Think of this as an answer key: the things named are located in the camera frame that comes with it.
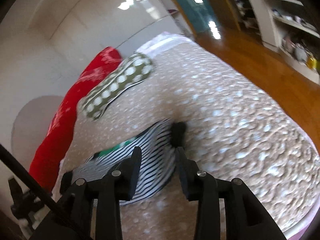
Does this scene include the black and white striped pants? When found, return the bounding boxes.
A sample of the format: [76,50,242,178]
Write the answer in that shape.
[71,119,175,206]

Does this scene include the long red bolster pillow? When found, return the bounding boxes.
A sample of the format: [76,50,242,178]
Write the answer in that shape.
[29,47,122,194]

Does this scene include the black tripod stand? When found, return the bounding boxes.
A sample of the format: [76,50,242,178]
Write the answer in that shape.
[8,177,44,234]

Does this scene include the beige dotted quilt bedspread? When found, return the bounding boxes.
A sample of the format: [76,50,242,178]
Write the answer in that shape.
[59,43,319,237]

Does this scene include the black folded garment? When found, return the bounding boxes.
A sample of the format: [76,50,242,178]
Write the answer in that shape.
[170,122,187,148]

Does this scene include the olive white dotted pillow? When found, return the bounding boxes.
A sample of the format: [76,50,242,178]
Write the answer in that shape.
[80,52,155,120]

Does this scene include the white bed sheet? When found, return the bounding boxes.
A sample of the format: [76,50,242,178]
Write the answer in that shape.
[136,31,194,59]

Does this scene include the white shelf unit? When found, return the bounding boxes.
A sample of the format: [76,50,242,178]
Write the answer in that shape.
[234,0,319,84]

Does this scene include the teal door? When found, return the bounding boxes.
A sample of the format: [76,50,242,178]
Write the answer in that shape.
[175,0,221,40]

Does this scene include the black cable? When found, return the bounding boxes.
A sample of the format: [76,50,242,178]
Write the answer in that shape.
[0,143,60,212]

